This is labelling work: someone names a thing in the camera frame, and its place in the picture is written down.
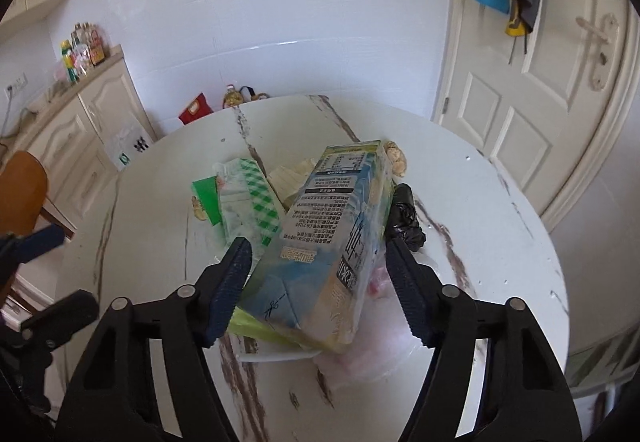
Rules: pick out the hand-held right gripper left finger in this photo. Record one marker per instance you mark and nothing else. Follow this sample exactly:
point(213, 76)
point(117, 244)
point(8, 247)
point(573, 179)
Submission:
point(230, 292)

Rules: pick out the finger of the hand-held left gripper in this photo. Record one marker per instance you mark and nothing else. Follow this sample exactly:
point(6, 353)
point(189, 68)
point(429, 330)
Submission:
point(75, 307)
point(40, 242)

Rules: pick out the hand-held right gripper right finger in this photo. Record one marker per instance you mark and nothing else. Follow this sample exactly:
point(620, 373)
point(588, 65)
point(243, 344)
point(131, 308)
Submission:
point(407, 292)

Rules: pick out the blue white milk carton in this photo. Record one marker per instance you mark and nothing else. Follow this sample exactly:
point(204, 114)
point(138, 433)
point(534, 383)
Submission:
point(325, 242)

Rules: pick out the light green packet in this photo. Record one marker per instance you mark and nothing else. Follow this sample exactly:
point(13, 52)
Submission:
point(250, 325)

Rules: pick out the brown wooden chair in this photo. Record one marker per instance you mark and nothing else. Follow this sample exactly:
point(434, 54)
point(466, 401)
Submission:
point(22, 192)

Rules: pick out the black plastic bag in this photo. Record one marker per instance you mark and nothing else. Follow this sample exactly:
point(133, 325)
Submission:
point(405, 217)

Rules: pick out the tan nut shell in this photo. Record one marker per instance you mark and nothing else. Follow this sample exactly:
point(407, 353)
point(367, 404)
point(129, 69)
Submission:
point(395, 158)
point(198, 209)

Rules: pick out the green checked packet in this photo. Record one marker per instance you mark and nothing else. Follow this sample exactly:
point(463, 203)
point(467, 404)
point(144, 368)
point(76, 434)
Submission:
point(250, 202)

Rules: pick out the plain green packet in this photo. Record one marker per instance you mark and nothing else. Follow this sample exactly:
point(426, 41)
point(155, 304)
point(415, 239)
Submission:
point(207, 197)

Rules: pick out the round marble table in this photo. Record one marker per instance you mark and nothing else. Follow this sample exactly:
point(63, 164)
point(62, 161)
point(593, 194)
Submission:
point(500, 247)

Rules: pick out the cream paper wrapper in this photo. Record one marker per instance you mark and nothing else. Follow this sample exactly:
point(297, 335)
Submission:
point(287, 182)

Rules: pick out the white printed plastic bag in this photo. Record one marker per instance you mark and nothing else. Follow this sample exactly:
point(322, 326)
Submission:
point(127, 144)

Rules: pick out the red snack bag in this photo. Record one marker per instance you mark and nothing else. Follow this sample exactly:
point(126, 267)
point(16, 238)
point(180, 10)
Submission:
point(196, 108)

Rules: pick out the cluster of condiment bottles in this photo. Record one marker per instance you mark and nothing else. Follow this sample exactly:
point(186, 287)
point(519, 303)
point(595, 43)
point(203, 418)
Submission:
point(82, 52)

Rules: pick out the gold foil bottles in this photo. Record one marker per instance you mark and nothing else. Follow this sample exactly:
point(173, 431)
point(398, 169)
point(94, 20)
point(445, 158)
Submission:
point(245, 96)

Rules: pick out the cream panel door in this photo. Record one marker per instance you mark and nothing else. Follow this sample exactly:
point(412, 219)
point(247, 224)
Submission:
point(550, 97)

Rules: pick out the white wall socket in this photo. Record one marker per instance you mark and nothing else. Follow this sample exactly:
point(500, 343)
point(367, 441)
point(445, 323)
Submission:
point(16, 87)

